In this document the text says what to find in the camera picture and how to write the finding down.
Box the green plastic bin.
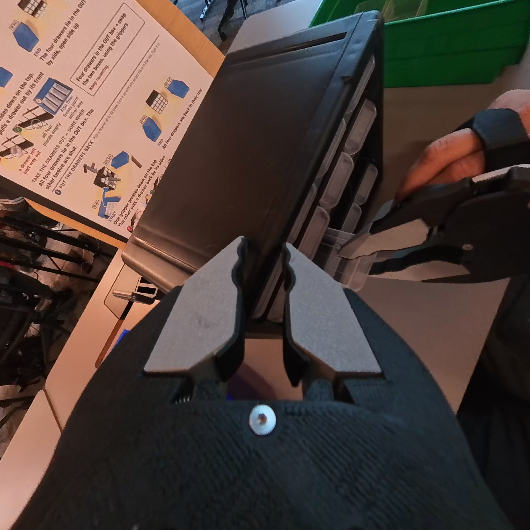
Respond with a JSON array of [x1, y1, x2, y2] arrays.
[[310, 0, 530, 89]]

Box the brown cardboard sheet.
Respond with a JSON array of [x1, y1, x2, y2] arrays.
[[0, 0, 227, 371]]

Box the black drawer cabinet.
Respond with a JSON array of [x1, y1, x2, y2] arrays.
[[122, 10, 386, 324]]

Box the set of clear cabinet drawers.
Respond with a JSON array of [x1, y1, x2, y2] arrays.
[[253, 54, 379, 319]]

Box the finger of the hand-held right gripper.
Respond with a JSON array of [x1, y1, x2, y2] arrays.
[[368, 247, 511, 285], [337, 218, 434, 261]]

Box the person's dark trousers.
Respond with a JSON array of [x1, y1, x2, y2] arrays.
[[455, 277, 530, 530]]

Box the printed instruction sheet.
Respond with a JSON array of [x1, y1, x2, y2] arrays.
[[0, 0, 225, 242]]

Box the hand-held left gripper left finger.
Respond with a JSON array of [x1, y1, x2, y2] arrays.
[[144, 235, 249, 382]]

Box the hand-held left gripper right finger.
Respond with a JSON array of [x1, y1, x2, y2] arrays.
[[281, 242, 383, 388]]

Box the black stand with cables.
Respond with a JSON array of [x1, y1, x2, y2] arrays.
[[0, 177, 121, 420]]

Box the person's right hand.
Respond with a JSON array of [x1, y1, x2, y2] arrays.
[[394, 88, 530, 204]]

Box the clear plastic drawer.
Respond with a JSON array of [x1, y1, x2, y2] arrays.
[[325, 227, 378, 291]]

